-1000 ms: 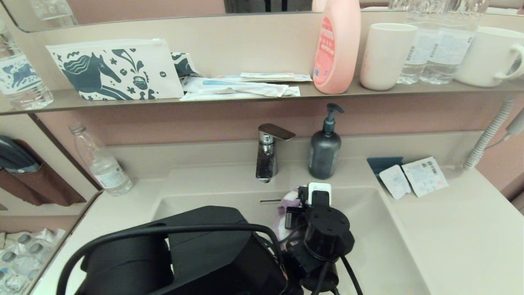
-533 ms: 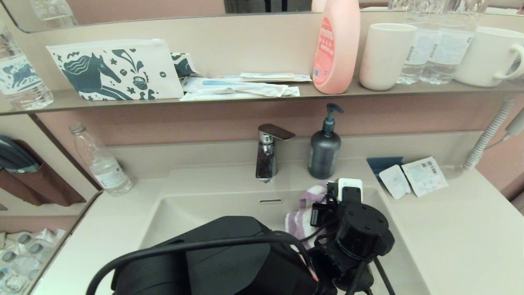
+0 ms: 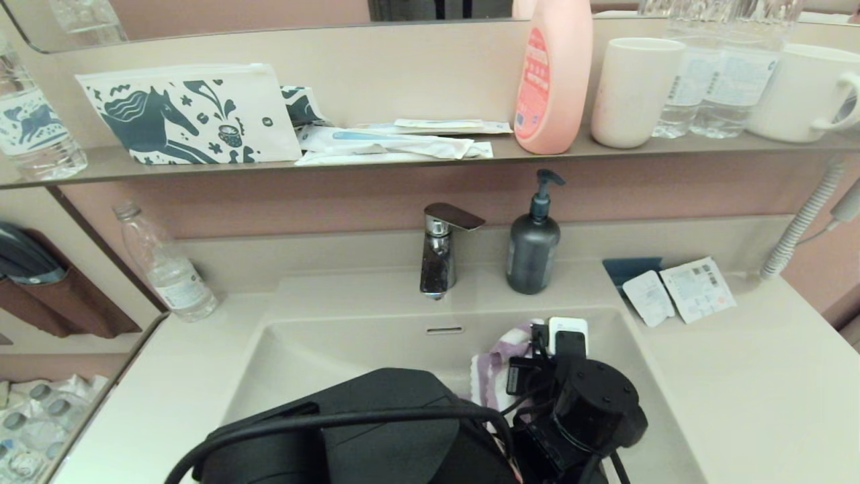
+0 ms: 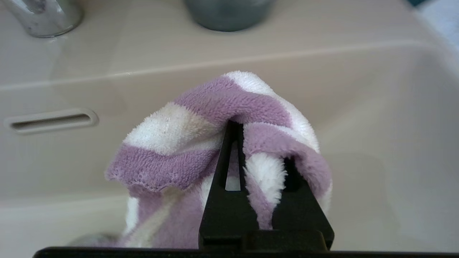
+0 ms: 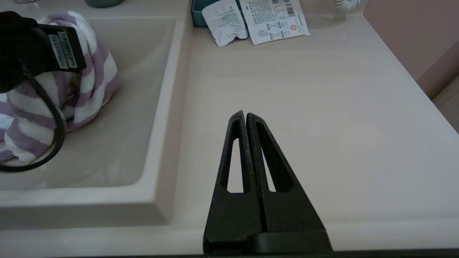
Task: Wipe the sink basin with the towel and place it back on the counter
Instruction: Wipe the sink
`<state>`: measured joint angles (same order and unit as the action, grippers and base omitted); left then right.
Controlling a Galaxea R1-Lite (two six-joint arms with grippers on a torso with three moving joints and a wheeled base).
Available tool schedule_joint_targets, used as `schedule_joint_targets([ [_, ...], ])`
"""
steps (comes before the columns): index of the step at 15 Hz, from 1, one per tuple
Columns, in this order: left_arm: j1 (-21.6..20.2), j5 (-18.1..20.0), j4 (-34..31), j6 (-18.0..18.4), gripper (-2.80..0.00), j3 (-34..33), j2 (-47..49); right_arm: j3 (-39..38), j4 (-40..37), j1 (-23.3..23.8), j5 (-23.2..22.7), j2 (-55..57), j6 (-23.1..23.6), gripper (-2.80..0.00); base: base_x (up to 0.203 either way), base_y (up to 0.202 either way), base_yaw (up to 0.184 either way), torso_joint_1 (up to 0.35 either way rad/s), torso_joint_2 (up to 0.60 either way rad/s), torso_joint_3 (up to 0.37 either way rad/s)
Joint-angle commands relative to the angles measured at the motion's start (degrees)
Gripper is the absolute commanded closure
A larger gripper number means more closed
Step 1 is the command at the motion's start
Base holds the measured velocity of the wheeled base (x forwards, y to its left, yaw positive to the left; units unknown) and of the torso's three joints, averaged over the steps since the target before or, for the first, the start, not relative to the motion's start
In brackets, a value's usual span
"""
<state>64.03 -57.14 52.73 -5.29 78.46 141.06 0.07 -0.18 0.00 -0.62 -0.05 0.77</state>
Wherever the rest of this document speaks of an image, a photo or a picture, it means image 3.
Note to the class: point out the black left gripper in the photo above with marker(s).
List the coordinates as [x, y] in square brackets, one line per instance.
[527, 373]

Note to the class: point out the purple white striped towel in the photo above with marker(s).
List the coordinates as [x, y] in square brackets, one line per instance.
[494, 376]

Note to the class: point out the chrome sink faucet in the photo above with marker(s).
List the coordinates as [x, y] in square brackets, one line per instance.
[438, 259]

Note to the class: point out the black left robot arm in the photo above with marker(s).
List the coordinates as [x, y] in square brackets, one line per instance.
[376, 430]

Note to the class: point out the beige ceramic sink basin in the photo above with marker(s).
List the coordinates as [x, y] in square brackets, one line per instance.
[302, 349]

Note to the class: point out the dark grey soap dispenser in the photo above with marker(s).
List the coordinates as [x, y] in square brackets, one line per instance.
[533, 252]

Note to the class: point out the small white sachet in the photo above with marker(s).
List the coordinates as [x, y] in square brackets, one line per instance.
[648, 296]

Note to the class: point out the dark blue packet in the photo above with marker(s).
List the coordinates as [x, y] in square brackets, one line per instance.
[631, 267]

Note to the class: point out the white sachet with barcode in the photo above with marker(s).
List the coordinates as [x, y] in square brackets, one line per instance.
[699, 289]

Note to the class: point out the flat white toiletry packet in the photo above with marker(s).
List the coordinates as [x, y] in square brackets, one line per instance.
[438, 124]

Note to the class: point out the white packet with blue toothbrush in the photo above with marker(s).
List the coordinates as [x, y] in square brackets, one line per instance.
[379, 140]

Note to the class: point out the plain white toiletry packet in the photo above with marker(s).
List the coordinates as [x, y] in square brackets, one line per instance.
[353, 158]

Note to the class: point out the pink lotion bottle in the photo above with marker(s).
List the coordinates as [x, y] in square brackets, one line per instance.
[553, 77]

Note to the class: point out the clear plastic water bottle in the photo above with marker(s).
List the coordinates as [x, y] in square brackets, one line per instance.
[736, 84]
[681, 91]

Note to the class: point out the folded blue patterned pouch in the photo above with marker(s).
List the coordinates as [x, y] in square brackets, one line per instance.
[302, 105]

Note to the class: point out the white handset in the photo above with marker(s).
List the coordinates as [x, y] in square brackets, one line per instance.
[850, 198]

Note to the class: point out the slim clear plastic bottle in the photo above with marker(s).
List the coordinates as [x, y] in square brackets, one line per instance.
[169, 279]

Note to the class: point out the white horse print pouch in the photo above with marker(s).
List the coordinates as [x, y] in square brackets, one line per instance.
[191, 115]

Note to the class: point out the brown holder pouch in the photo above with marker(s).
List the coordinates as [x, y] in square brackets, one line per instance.
[77, 306]

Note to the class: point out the shrink-wrapped bottle pack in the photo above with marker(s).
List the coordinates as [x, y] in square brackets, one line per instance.
[33, 427]

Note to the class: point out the dark blue hair dryer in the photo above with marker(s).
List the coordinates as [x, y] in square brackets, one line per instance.
[25, 255]

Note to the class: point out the water bottle blue animal label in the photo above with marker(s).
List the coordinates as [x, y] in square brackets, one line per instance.
[37, 131]

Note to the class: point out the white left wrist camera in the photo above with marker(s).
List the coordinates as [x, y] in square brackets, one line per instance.
[568, 335]

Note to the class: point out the grey wall shelf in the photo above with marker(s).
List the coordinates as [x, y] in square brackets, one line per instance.
[101, 166]

